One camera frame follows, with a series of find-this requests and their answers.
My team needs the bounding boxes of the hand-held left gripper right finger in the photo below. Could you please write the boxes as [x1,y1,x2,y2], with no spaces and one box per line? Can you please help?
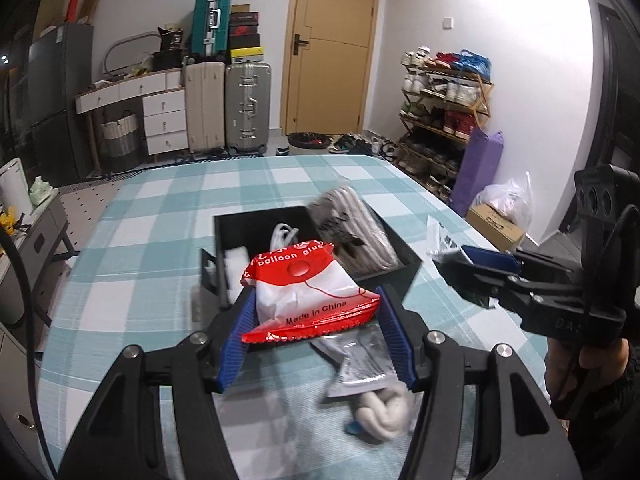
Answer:
[375,285,573,480]

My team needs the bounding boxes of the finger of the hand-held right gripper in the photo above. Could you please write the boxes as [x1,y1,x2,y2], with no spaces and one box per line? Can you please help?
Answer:
[461,245,525,275]
[431,255,523,312]

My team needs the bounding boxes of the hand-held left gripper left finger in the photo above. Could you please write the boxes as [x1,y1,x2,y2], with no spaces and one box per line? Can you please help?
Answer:
[57,287,258,480]

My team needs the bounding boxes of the silver foil packet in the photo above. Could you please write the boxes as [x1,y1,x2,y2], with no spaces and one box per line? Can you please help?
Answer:
[310,322,401,400]

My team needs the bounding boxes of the clear plastic packet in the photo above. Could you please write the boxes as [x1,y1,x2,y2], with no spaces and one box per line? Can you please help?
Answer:
[425,214,501,311]

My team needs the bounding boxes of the white foam piece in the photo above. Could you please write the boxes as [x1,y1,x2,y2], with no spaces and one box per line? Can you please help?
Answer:
[222,245,248,306]

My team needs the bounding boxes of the red and white packet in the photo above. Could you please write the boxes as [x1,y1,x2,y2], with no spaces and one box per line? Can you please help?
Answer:
[241,239,382,345]

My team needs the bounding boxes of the bagged grey white rope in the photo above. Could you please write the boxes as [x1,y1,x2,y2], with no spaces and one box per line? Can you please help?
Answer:
[306,185,401,277]

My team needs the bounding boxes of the black cardboard box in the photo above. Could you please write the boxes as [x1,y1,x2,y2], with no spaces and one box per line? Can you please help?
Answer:
[200,199,423,311]

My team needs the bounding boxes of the white charging cable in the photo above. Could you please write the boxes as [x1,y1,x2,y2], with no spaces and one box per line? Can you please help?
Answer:
[270,222,301,251]

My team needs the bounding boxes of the person's right hand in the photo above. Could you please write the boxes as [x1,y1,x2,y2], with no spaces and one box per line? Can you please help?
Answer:
[545,335,632,418]

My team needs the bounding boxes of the printed cardboard box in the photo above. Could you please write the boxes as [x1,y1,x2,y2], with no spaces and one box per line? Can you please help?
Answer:
[467,202,527,253]

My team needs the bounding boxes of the white plastic bag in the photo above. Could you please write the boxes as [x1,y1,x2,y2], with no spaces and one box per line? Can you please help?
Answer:
[472,171,533,233]

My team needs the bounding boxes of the white knotted cloth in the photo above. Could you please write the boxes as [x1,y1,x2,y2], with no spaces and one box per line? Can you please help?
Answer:
[344,382,418,443]

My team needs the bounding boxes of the purple rolled mat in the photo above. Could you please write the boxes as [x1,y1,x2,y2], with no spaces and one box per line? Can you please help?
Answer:
[450,127,503,218]

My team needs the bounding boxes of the wooden shoe rack with shoes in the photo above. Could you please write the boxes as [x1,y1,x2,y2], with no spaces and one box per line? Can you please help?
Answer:
[397,46,493,198]

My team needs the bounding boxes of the shoes on floor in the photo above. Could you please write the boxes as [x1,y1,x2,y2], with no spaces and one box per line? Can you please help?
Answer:
[327,132,401,158]

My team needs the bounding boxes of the black round basin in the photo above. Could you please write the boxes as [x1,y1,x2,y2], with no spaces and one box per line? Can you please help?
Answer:
[287,131,331,151]

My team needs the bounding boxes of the grey cabinet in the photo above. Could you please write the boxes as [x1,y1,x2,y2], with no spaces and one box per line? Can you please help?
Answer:
[0,187,78,326]

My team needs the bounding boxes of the grey and white basket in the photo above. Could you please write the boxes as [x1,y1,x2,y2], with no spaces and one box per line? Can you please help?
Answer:
[100,110,141,171]

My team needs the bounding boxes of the silver suitcase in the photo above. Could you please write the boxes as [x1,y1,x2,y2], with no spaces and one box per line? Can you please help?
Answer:
[224,62,273,156]

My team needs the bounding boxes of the beige suitcase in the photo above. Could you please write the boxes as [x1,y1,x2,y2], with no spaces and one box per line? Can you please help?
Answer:
[184,60,227,155]

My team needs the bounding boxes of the white desk with drawers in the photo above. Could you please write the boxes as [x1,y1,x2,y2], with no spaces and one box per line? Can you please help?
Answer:
[75,69,190,161]

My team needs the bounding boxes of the green tissue pack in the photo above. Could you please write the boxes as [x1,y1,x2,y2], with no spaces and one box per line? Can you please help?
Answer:
[29,175,56,211]

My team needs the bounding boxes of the yellow flowers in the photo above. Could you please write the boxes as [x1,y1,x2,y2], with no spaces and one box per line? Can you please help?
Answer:
[0,210,31,236]

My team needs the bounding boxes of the tan wooden door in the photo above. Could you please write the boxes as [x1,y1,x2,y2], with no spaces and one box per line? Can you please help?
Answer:
[281,0,382,136]

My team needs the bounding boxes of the white bin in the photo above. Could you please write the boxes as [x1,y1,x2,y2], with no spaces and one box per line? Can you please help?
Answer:
[0,157,33,216]

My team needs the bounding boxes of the black printed bag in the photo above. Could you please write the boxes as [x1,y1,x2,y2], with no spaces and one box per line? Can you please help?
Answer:
[152,27,190,72]

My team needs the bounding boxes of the grey refrigerator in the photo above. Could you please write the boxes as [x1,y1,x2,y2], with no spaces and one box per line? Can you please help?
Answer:
[27,22,96,181]

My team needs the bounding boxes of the oval mirror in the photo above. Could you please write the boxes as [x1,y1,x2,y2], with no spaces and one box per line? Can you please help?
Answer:
[102,31,161,75]

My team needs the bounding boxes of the black and red shoebox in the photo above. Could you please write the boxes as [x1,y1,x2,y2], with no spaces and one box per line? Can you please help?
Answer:
[230,11,261,36]

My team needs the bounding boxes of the teal suitcase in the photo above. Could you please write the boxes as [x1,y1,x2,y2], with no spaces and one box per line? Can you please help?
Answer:
[192,0,233,58]

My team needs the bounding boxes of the large flat cardboard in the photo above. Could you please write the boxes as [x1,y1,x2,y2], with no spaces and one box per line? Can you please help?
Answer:
[32,0,73,41]

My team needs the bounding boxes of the black cable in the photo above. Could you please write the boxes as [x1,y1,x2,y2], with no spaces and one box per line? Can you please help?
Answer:
[0,232,56,466]

